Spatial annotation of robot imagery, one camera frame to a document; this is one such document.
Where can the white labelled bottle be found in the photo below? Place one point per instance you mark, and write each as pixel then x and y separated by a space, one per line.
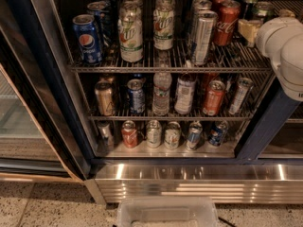
pixel 184 93

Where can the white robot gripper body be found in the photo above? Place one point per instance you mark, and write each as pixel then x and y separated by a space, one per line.
pixel 264 39

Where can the red can shelf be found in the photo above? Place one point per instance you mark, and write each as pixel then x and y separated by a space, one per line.
pixel 129 134
pixel 215 92

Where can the green can second row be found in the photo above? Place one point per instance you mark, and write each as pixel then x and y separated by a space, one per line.
pixel 246 8

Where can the blue Pepsi can bottom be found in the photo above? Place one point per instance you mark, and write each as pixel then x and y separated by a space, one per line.
pixel 217 133

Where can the clear plastic bin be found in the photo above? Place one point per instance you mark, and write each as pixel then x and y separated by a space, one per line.
pixel 167 211

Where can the blue pepsi can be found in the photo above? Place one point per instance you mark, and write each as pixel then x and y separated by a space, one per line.
pixel 101 10
pixel 217 133
pixel 86 32
pixel 112 8

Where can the gold can middle shelf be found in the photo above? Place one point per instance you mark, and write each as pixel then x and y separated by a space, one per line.
pixel 104 95

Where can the red can middle shelf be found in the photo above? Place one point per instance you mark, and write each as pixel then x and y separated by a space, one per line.
pixel 215 92

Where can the tall silver can front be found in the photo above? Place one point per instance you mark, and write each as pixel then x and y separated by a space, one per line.
pixel 202 33

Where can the blue silver can bottom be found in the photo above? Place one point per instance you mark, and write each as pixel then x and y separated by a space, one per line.
pixel 194 134

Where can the open glass fridge door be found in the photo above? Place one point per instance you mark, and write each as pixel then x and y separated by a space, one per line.
pixel 43 124

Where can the silver can bottom shelf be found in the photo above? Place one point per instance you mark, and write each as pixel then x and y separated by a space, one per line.
pixel 153 134

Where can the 7UP can front centre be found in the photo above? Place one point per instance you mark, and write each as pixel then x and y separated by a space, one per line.
pixel 163 27

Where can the red can bottom shelf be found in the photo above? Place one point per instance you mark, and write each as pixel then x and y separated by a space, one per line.
pixel 129 134

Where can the clear water bottle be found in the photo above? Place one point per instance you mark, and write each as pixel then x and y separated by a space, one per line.
pixel 161 85

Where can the top wire shelf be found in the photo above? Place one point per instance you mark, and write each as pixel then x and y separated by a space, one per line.
pixel 235 58

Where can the dark can bottom left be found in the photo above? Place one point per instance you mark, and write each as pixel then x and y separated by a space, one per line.
pixel 106 134

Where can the middle wire shelf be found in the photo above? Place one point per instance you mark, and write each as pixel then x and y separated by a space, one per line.
pixel 261 81

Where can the blue Pepsi can front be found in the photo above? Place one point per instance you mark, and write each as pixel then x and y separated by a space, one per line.
pixel 86 32

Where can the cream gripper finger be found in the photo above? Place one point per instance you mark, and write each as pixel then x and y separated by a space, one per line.
pixel 286 13
pixel 248 30

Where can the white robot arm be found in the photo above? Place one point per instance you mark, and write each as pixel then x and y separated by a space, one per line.
pixel 289 71

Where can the slim silver can middle shelf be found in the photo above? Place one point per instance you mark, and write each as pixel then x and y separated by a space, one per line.
pixel 244 86

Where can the white can bottom shelf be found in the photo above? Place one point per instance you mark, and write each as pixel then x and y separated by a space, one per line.
pixel 172 135

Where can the blue can middle shelf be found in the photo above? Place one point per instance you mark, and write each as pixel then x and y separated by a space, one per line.
pixel 136 96

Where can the red Coca-Cola can front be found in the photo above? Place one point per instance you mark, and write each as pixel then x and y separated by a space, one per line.
pixel 229 13

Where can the wire shelf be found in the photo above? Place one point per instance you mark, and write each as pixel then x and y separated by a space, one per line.
pixel 235 58
pixel 261 81

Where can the tall silver can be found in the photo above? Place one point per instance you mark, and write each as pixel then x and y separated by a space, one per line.
pixel 186 9
pixel 196 6
pixel 202 33

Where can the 7UP can front left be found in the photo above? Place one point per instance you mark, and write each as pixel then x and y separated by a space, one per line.
pixel 130 32

